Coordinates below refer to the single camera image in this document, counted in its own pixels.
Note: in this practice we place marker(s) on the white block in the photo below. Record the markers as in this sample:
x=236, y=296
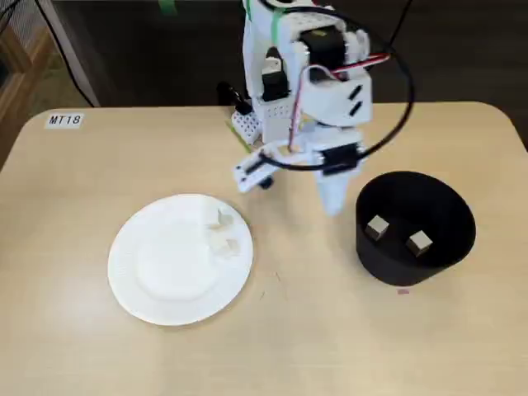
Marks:
x=222, y=246
x=418, y=243
x=377, y=227
x=224, y=218

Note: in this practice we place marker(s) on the white paper plate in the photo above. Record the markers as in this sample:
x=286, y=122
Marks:
x=165, y=280

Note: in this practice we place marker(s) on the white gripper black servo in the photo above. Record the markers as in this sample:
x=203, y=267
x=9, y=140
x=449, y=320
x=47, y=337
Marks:
x=337, y=158

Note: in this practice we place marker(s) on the white MT18 label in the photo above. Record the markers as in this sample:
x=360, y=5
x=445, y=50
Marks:
x=64, y=120

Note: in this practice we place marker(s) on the black pot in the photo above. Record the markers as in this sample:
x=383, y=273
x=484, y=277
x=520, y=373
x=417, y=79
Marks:
x=412, y=272

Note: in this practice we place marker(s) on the green base plate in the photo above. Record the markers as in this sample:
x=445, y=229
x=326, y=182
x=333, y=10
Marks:
x=238, y=138

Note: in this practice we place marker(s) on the wooden shelf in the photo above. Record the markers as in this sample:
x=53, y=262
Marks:
x=24, y=53

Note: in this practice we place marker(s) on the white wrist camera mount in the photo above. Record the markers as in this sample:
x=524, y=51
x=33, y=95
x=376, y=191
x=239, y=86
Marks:
x=247, y=177

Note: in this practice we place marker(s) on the gray metal post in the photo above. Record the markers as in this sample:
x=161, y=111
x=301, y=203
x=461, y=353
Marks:
x=82, y=82

